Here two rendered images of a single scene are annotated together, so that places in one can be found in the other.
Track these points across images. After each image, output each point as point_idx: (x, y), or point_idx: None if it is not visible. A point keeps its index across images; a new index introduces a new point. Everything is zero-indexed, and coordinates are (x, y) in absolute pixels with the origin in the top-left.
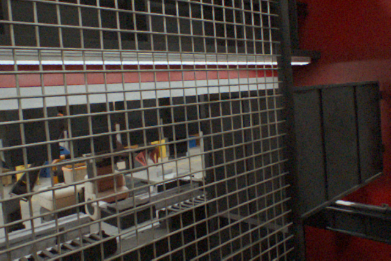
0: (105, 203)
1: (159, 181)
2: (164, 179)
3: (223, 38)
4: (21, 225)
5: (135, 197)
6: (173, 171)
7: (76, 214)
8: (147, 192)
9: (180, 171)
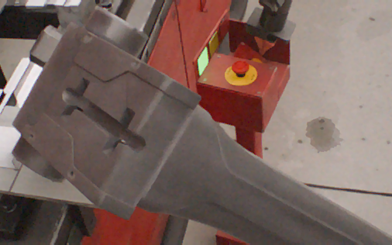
0: (27, 4)
1: (11, 110)
2: (6, 124)
3: None
4: (252, 21)
5: (32, 70)
6: (24, 183)
7: (77, 0)
8: (25, 94)
9: (2, 188)
